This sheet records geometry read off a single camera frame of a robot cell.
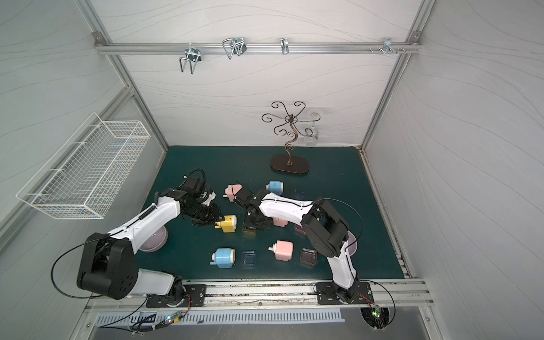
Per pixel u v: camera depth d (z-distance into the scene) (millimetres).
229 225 841
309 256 820
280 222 866
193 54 783
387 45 764
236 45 765
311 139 1020
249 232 897
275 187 956
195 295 738
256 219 749
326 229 496
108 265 415
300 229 899
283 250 776
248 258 819
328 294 737
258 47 765
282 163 1124
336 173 1111
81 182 673
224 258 748
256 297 738
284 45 785
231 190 948
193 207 733
